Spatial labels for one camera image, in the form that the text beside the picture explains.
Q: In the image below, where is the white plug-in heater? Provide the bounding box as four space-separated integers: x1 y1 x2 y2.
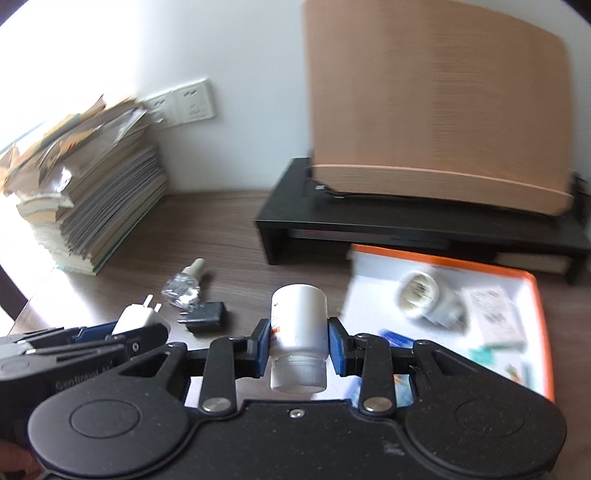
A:
394 269 472 330

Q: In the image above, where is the brown wooden board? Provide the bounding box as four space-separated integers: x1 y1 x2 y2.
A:
302 0 575 217

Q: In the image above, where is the person's left hand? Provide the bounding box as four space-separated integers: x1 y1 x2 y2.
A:
0 440 41 480

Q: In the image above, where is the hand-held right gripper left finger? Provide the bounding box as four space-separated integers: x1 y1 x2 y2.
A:
122 319 271 414

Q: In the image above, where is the white wall socket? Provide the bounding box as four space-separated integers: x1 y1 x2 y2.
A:
141 90 178 127
173 78 217 123

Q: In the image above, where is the clear glass bottle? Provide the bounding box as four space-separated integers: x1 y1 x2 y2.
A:
161 258 208 309

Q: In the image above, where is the black charger plug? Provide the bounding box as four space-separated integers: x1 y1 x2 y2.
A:
178 301 227 334

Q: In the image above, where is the white medicine bottle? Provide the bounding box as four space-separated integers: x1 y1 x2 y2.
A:
269 284 329 394

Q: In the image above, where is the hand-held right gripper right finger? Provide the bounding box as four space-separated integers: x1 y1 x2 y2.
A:
329 318 490 413

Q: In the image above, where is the black desk riser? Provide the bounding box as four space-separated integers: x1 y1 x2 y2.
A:
254 157 591 284

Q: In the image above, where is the stack of books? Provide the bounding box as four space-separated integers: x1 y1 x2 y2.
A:
0 95 169 277

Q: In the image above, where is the teal bandage box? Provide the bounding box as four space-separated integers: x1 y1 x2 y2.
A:
468 346 532 388

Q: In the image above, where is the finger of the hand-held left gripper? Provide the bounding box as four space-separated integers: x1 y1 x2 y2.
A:
34 323 169 361
0 322 116 361

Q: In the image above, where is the white charger plug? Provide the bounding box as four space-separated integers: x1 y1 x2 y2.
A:
111 293 163 337

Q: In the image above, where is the white printed packet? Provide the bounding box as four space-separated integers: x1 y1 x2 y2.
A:
462 285 527 349

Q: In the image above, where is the orange-edged white box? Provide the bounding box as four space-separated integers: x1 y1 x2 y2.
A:
339 244 555 402

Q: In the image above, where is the clear plastic bag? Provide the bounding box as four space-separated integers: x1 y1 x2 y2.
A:
0 95 153 195

